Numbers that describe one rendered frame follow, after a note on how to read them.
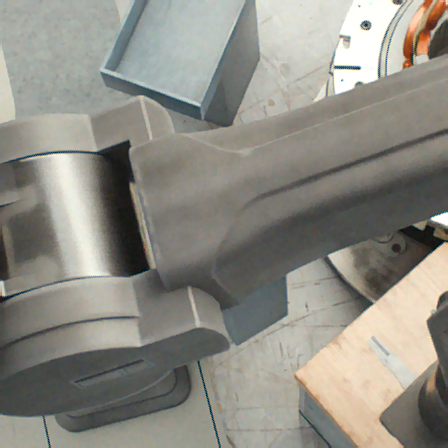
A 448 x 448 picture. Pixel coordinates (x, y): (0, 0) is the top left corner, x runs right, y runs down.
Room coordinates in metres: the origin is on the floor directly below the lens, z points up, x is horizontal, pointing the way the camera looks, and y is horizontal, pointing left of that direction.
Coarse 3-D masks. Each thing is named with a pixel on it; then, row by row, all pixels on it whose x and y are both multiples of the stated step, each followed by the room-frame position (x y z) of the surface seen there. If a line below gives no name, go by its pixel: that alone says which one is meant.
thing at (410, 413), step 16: (432, 368) 0.13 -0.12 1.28; (416, 384) 0.12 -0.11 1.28; (400, 400) 0.11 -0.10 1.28; (416, 400) 0.11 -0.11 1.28; (384, 416) 0.10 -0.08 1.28; (400, 416) 0.10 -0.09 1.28; (416, 416) 0.10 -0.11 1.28; (432, 416) 0.09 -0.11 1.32; (400, 432) 0.09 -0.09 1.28; (416, 432) 0.09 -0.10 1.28; (432, 432) 0.09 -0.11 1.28
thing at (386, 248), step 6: (396, 234) 0.35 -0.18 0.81; (372, 240) 0.35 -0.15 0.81; (390, 240) 0.34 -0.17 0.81; (396, 240) 0.34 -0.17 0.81; (402, 240) 0.34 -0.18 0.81; (378, 246) 0.34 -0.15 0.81; (384, 246) 0.34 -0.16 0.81; (390, 246) 0.34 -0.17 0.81; (402, 246) 0.34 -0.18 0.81; (384, 252) 0.33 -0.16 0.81; (390, 252) 0.33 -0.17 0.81; (396, 252) 0.33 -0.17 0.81; (402, 252) 0.33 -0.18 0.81; (390, 258) 0.33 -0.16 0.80
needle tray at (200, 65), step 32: (160, 0) 0.59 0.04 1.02; (192, 0) 0.58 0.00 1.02; (224, 0) 0.58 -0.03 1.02; (128, 32) 0.55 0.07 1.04; (160, 32) 0.55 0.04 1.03; (192, 32) 0.55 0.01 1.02; (224, 32) 0.54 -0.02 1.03; (256, 32) 0.60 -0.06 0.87; (128, 64) 0.53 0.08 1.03; (160, 64) 0.52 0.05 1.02; (192, 64) 0.51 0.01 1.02; (224, 64) 0.50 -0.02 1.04; (256, 64) 0.59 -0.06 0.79; (160, 96) 0.47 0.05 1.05; (192, 96) 0.48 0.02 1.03; (224, 96) 0.52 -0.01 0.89
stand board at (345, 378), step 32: (416, 288) 0.24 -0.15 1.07; (384, 320) 0.21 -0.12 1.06; (416, 320) 0.21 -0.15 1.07; (320, 352) 0.19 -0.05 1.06; (352, 352) 0.19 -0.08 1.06; (416, 352) 0.18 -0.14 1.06; (320, 384) 0.16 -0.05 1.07; (352, 384) 0.16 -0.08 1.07; (384, 384) 0.15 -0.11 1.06; (352, 416) 0.13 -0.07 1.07
